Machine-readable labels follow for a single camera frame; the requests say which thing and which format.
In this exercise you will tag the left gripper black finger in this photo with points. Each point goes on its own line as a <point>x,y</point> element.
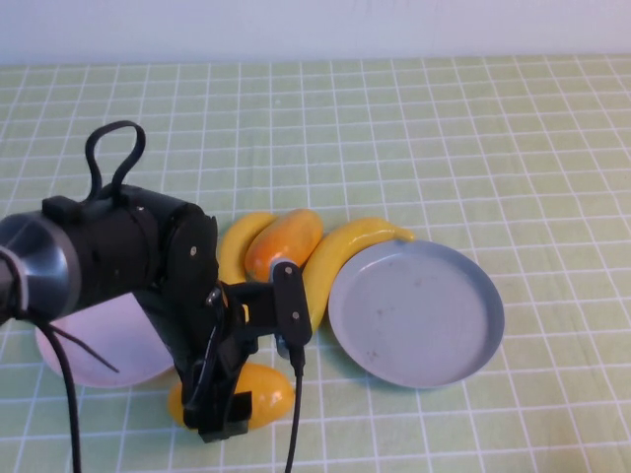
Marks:
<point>227,428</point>
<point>196,406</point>

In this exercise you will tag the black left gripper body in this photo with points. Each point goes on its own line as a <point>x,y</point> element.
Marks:
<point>212,335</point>

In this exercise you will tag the yellow-orange mango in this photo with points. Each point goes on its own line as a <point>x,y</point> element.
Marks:
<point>271,394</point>

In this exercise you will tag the slightly curved yellow banana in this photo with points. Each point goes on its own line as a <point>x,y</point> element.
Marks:
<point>234,251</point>

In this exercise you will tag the orange mango with reddish end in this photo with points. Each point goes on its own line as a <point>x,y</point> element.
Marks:
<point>286,236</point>

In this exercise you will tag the strongly curved yellow banana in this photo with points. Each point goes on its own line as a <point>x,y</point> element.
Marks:
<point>335,251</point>

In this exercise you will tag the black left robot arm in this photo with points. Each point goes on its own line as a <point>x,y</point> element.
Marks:
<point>113,246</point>

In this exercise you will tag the pink round plate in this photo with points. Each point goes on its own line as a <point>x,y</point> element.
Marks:
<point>108,335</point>

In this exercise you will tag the blue-grey round plate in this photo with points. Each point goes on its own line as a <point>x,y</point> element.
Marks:
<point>414,315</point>

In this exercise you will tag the thin black zip tie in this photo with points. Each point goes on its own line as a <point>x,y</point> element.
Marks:
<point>89,352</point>

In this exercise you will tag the green checked tablecloth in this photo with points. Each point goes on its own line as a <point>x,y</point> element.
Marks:
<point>394,148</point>

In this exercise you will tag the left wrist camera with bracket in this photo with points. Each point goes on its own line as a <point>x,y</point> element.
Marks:
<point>291,300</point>

